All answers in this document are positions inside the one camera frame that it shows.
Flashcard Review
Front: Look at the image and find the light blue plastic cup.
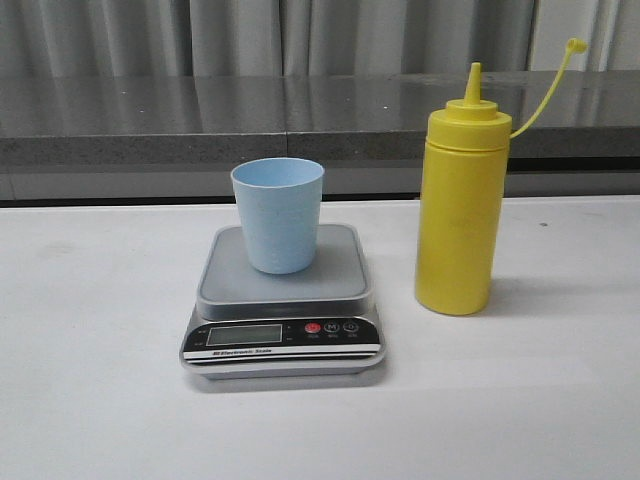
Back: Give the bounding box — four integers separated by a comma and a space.
231, 157, 325, 274

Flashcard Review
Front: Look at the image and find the yellow squeeze bottle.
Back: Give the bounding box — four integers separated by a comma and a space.
415, 38, 588, 316

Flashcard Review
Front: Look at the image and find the silver electronic kitchen scale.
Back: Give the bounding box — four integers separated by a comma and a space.
179, 224, 386, 380

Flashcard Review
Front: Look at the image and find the grey stone counter ledge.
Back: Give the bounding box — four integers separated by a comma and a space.
1, 71, 639, 171

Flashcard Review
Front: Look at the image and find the grey curtain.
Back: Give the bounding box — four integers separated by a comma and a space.
1, 1, 639, 78

